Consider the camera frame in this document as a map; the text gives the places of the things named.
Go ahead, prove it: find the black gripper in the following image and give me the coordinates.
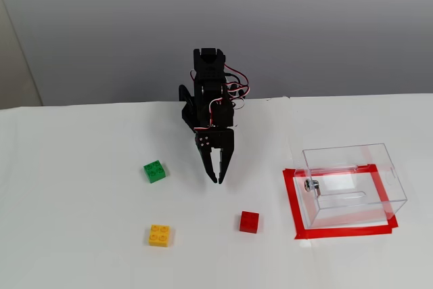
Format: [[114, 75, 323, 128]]
[[194, 127, 237, 185]]

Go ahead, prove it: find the yellow lego brick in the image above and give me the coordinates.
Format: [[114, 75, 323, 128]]
[[147, 223, 172, 248]]

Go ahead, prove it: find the green lego brick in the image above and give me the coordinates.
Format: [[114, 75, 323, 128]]
[[143, 160, 167, 184]]

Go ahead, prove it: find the red lego brick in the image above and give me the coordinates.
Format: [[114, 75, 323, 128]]
[[239, 210, 260, 234]]

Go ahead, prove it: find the silver box lock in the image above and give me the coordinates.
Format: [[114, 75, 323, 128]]
[[303, 179, 323, 199]]

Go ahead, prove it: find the transparent acrylic box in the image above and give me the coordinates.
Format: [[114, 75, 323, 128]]
[[293, 142, 409, 231]]

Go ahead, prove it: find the black table clamp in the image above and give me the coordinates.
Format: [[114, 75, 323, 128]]
[[178, 84, 196, 104]]

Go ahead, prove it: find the red tape square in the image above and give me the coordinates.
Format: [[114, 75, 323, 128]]
[[282, 163, 399, 241]]

